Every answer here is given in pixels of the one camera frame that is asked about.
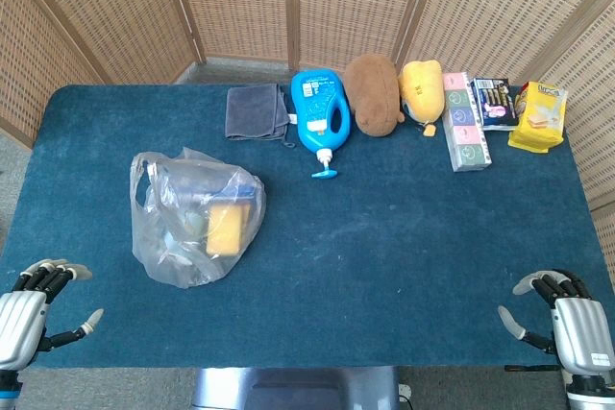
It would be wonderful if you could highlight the woven folding screen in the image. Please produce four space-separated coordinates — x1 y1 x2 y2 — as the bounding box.
0 0 615 286

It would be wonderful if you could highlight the blue table mat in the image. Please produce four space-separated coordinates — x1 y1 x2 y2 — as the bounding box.
0 83 610 369

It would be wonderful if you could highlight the clear plastic bag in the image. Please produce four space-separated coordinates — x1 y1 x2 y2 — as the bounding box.
130 146 267 289

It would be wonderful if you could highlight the yellow snack packet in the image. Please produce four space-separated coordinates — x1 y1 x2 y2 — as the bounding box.
507 81 570 155

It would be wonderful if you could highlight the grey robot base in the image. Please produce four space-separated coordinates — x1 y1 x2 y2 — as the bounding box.
190 366 403 410

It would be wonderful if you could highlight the grey folded towel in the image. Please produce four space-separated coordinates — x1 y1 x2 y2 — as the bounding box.
224 83 297 148

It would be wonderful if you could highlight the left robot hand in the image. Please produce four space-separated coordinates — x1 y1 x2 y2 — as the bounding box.
0 258 105 373

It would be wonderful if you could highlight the dark blue snack box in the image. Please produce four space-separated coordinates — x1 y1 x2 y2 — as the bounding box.
471 77 522 133

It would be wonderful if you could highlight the yellow plush toy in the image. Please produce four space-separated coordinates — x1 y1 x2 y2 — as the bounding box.
398 60 445 137

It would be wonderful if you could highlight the yellow sponge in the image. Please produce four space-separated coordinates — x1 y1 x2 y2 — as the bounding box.
205 205 252 255

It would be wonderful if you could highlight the pastel tissue pack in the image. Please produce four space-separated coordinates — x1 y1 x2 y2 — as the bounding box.
442 71 493 173

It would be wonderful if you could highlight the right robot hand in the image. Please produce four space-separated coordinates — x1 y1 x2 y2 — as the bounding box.
497 269 615 375

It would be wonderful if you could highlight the blue pump bottle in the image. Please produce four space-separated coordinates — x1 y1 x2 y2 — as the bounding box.
290 68 356 180

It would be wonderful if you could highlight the brown plush toy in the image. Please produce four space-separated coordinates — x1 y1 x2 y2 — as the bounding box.
343 54 406 137

